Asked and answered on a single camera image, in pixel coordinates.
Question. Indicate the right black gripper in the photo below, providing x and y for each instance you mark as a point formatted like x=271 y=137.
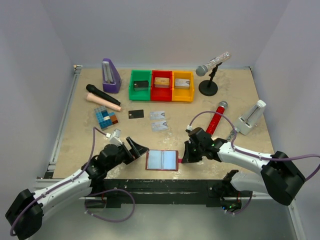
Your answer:
x=193 y=146

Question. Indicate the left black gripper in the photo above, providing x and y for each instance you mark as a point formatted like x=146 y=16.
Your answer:
x=129 y=152

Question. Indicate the red leather card holder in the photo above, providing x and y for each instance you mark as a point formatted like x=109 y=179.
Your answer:
x=162 y=160

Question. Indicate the black credit card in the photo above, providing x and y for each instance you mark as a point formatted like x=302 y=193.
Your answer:
x=136 y=114

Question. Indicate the silver credit card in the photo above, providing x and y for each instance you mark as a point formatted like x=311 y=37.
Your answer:
x=157 y=115

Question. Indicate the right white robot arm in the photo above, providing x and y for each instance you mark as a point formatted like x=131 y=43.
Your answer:
x=273 y=174

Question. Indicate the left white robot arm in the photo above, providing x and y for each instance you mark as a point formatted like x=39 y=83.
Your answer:
x=29 y=209

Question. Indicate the black card stack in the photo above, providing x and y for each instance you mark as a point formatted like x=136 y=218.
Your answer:
x=140 y=85

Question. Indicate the silver card stack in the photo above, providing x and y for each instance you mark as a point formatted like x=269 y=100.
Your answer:
x=181 y=83

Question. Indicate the gold card stack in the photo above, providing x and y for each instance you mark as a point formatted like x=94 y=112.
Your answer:
x=161 y=82

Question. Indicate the blue building block stack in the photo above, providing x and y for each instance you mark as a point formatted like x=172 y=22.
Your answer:
x=104 y=118

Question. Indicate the grey plastic strut piece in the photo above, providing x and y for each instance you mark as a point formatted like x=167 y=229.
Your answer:
x=232 y=134

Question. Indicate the red glitter microphone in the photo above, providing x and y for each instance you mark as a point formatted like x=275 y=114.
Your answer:
x=222 y=106

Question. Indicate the red plastic bin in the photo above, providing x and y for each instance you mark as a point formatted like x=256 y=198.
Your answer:
x=161 y=94

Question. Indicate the yellow plastic bin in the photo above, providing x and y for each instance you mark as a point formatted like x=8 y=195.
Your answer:
x=183 y=89

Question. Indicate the black microphone stand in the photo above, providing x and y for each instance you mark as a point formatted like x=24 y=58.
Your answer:
x=209 y=87

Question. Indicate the pink microphone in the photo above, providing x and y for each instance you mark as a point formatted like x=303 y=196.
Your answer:
x=98 y=100

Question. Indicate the white metronome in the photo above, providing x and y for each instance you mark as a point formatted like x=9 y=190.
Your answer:
x=247 y=121

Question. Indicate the purple metronome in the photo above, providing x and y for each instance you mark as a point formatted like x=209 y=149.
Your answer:
x=111 y=80

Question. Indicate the green plastic bin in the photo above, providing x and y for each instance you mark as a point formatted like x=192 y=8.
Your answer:
x=140 y=95

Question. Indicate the black microphone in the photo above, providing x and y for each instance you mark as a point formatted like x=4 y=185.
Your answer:
x=94 y=90

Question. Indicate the silver glitter microphone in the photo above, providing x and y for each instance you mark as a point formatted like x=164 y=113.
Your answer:
x=203 y=69

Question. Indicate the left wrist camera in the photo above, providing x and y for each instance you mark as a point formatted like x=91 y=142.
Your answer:
x=114 y=137

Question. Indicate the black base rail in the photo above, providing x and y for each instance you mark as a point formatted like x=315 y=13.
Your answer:
x=208 y=192

